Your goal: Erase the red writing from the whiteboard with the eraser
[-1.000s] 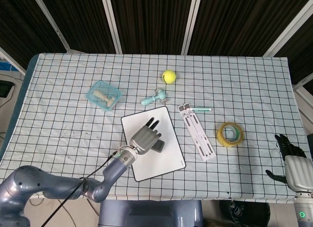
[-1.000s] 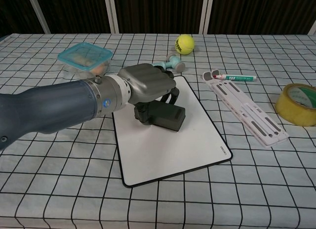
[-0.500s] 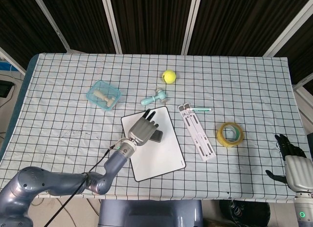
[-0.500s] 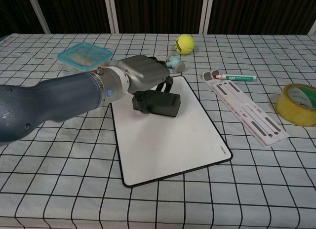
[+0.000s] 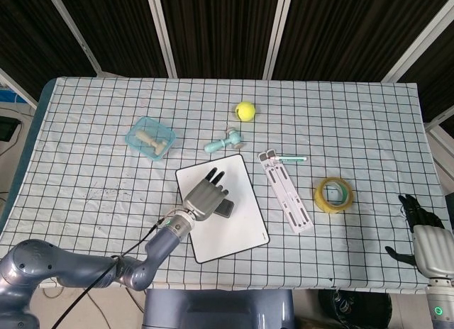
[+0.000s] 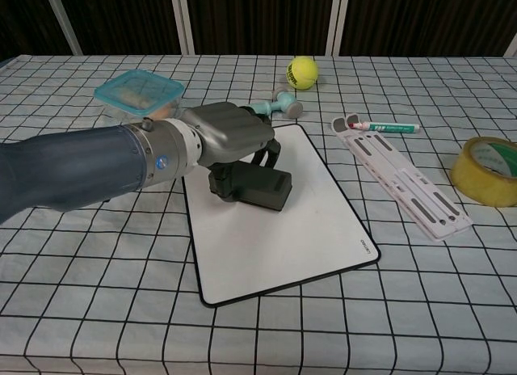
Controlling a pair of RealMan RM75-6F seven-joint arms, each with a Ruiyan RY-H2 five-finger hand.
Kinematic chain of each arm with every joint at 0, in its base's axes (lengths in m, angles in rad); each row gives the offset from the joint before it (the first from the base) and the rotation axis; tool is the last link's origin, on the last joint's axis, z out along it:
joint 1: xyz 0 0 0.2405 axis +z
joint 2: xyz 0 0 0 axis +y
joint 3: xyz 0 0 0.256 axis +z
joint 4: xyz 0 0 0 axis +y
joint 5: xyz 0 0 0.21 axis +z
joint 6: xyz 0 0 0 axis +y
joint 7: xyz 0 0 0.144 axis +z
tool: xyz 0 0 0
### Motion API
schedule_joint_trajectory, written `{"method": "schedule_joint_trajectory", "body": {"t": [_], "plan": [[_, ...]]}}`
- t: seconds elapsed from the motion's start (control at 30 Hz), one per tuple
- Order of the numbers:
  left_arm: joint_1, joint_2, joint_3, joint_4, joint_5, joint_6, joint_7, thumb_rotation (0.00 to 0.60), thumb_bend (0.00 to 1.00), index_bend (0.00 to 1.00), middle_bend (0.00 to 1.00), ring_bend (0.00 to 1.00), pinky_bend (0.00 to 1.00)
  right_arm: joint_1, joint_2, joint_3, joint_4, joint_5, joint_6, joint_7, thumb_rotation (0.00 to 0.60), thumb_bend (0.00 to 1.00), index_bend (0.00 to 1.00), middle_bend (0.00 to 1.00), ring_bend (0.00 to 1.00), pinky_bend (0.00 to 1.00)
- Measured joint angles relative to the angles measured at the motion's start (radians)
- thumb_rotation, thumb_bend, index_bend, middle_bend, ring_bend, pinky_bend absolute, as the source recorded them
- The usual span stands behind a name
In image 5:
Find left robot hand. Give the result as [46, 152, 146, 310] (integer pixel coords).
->
[182, 167, 231, 222]

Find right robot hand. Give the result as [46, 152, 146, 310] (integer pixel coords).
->
[384, 194, 454, 279]

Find gray board eraser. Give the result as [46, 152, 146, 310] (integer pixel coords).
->
[215, 199, 234, 218]

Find blue gray robot base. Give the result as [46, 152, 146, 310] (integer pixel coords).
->
[141, 289, 297, 329]

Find white whiteboard with black rim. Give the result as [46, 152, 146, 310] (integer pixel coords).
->
[175, 153, 270, 264]

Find beige wooden stamp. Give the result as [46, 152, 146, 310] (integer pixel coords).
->
[136, 130, 167, 155]

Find blue plastic container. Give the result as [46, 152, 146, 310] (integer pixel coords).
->
[126, 116, 177, 162]

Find white folding laptop stand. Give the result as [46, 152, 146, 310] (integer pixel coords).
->
[258, 148, 314, 235]

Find green white marker pen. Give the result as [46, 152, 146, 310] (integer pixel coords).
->
[268, 155, 308, 163]

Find yellow tennis ball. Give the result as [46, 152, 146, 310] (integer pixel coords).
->
[236, 101, 256, 123]

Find checkered white tablecloth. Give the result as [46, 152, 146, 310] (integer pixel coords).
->
[0, 76, 454, 294]

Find yellow tape roll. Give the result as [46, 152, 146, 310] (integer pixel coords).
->
[313, 177, 355, 213]

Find dark folding screen panel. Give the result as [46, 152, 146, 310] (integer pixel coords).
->
[145, 0, 295, 80]
[44, 0, 178, 79]
[382, 4, 454, 131]
[264, 0, 454, 82]
[0, 0, 100, 99]

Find blue box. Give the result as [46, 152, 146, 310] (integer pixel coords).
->
[0, 84, 28, 105]

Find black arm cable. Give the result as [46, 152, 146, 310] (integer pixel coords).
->
[52, 218, 166, 329]

